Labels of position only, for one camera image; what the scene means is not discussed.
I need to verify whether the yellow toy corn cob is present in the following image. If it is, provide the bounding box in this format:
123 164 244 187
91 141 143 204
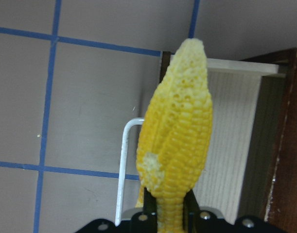
136 38 213 233

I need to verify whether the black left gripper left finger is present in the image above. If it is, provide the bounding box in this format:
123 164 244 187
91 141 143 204
143 187 157 216

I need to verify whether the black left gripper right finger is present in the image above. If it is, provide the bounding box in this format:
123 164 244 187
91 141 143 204
183 189 200 215

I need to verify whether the dark wooden drawer box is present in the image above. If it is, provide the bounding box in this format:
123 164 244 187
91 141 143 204
238 48 297 233

